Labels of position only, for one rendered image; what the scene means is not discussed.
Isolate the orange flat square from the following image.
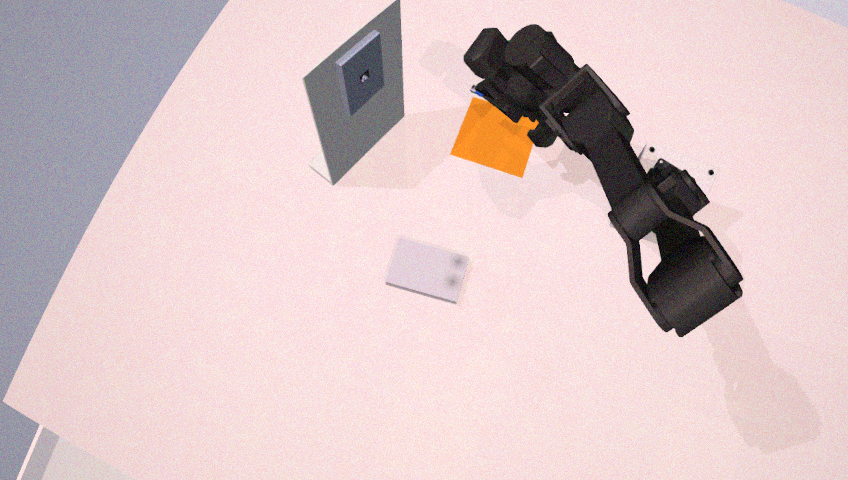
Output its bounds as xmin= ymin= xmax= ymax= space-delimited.
xmin=450 ymin=97 xmax=539 ymax=178

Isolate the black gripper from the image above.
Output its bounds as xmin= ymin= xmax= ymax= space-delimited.
xmin=463 ymin=27 xmax=558 ymax=148

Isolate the grey panel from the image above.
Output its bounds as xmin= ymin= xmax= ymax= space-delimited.
xmin=302 ymin=0 xmax=404 ymax=186

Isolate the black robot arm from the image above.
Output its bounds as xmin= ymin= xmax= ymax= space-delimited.
xmin=504 ymin=24 xmax=744 ymax=337

